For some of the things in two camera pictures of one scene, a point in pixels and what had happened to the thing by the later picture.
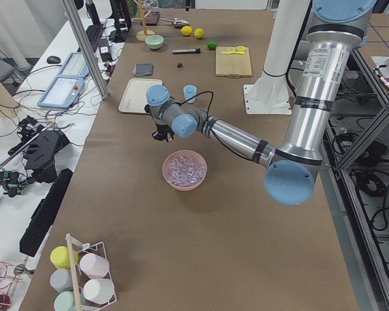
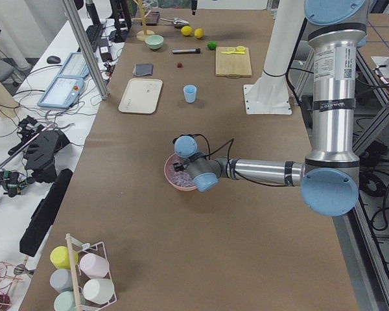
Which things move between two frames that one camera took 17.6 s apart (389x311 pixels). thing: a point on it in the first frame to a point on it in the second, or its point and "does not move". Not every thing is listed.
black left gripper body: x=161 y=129 to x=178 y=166
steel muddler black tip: x=187 y=51 does not move
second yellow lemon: x=187 y=30 does not move
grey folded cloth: x=142 y=69 does not move
